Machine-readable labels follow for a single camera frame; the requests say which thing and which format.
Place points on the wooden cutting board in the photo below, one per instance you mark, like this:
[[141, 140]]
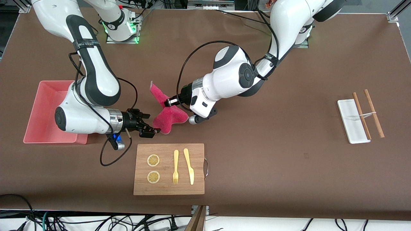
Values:
[[168, 170]]

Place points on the pink fluffy cloth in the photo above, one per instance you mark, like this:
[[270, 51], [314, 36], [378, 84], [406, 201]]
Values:
[[170, 118]]

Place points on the brown wooden beam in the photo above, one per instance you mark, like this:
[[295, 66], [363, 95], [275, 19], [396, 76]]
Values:
[[197, 221]]

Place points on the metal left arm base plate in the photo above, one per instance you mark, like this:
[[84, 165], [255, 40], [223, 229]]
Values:
[[301, 46]]

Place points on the aluminium frame profile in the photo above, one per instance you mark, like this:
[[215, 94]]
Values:
[[25, 6], [398, 12]]

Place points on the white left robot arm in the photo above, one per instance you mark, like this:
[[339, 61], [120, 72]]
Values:
[[289, 25]]

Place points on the yellow plastic knife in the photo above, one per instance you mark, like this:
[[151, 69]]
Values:
[[189, 166]]

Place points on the pink plastic bin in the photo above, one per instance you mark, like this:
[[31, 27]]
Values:
[[41, 112]]

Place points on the brown wooden stick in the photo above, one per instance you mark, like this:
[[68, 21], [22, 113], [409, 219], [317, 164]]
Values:
[[374, 114], [361, 115]]

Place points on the white rubber band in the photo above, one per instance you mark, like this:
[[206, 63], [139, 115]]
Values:
[[367, 113]]

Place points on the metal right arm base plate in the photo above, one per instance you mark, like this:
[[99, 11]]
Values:
[[122, 41]]

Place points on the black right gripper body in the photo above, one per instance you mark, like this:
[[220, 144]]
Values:
[[131, 121]]

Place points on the yellow plastic fork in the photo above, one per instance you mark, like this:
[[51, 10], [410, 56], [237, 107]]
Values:
[[175, 166]]

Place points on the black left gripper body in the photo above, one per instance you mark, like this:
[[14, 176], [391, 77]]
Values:
[[185, 93]]

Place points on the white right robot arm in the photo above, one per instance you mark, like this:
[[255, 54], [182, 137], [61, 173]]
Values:
[[93, 73]]

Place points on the grey power strip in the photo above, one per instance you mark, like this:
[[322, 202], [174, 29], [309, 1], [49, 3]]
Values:
[[210, 4]]

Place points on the white rectangular tray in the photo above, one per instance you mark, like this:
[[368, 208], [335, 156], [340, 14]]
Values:
[[348, 118]]

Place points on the lemon slice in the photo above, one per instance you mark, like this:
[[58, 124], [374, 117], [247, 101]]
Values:
[[153, 160], [153, 177]]

